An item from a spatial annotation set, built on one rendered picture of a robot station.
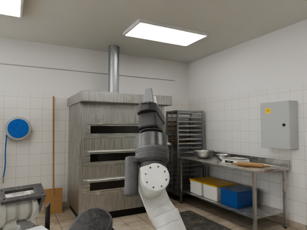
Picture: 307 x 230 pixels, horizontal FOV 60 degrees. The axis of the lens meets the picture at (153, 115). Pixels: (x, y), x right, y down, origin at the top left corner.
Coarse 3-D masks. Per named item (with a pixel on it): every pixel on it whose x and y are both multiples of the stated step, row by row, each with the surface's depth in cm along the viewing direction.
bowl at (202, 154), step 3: (195, 150) 517; (198, 150) 522; (201, 150) 524; (204, 150) 523; (207, 150) 520; (210, 150) 517; (195, 153) 499; (198, 153) 491; (201, 153) 488; (204, 153) 487; (207, 153) 487; (210, 153) 489; (213, 153) 499; (198, 156) 495; (201, 156) 491; (204, 156) 489; (207, 156) 490; (210, 156) 493
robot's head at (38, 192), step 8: (32, 184) 58; (40, 184) 58; (0, 192) 53; (8, 192) 54; (32, 192) 58; (40, 192) 57; (0, 200) 51; (8, 200) 52; (16, 200) 53; (24, 200) 54; (40, 200) 57; (40, 208) 58
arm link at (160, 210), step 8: (144, 200) 67; (152, 200) 68; (160, 200) 68; (168, 200) 68; (152, 208) 67; (160, 208) 66; (168, 208) 66; (152, 216) 64; (160, 216) 60; (168, 216) 60; (176, 216) 61; (160, 224) 60
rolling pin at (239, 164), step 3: (240, 162) 399; (243, 162) 396; (246, 162) 395; (249, 162) 393; (240, 165) 398; (243, 165) 395; (246, 165) 393; (249, 165) 390; (252, 165) 388; (255, 165) 386; (258, 165) 384; (261, 165) 381; (264, 165) 381; (267, 165) 379
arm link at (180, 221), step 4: (176, 220) 60; (180, 220) 61; (168, 224) 59; (172, 224) 59; (176, 224) 60; (180, 224) 60; (160, 228) 60; (164, 228) 59; (168, 228) 59; (172, 228) 59; (176, 228) 59; (180, 228) 60; (184, 228) 60
